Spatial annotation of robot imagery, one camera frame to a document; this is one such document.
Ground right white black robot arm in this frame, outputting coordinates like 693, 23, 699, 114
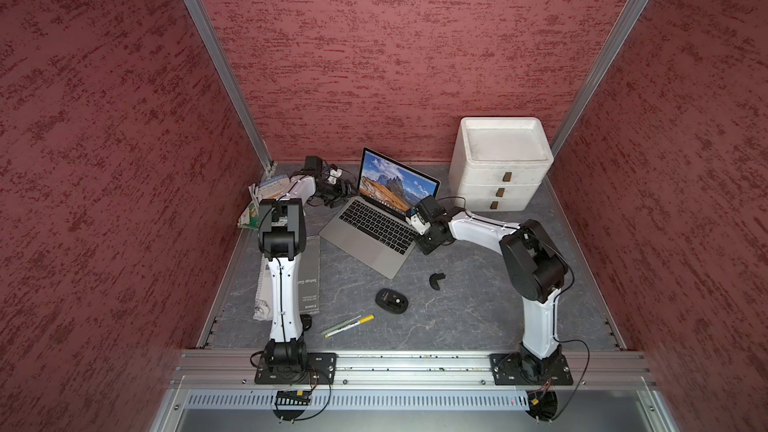
405, 195, 570, 383

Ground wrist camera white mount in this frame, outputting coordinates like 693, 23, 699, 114
325, 165, 343, 185
406, 206, 431, 235

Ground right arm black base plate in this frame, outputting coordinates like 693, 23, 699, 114
489, 352, 574, 387

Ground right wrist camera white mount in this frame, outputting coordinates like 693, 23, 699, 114
406, 206, 431, 235

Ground green white pen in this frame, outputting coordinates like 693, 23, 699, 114
321, 315, 362, 336

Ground yellow capped marker pen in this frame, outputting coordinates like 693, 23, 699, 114
324, 314, 375, 338

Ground grey setup guide booklet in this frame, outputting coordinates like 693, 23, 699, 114
298, 236, 320, 314

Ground colourful folded leaflets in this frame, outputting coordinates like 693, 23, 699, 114
237, 174, 290, 230

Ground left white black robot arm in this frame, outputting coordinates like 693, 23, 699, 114
252, 156, 349, 376

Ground aluminium front rail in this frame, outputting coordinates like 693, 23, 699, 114
170, 349, 658, 391

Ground small black round object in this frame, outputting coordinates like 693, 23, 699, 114
300, 314, 313, 331

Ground right aluminium corner post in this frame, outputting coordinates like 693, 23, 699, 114
550, 0, 650, 156

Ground aluminium corner post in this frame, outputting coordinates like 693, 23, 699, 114
183, 0, 275, 178
550, 0, 650, 156

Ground white printed paper sheet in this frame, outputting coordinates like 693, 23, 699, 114
253, 257, 273, 321

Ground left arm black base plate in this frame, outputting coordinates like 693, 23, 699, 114
253, 352, 338, 385

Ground silver laptop with black keys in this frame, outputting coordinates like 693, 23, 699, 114
320, 148, 441, 279

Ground black mouse battery cover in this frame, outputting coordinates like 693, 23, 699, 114
428, 273, 446, 291

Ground black wireless mouse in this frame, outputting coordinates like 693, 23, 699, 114
375, 288, 409, 315

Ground white three-drawer storage unit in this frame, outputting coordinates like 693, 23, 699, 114
449, 117, 554, 212

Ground perforated white vent strip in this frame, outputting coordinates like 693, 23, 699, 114
185, 389, 530, 412

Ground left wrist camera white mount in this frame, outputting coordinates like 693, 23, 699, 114
325, 165, 343, 185

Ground left aluminium corner post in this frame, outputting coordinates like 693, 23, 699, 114
183, 0, 275, 178

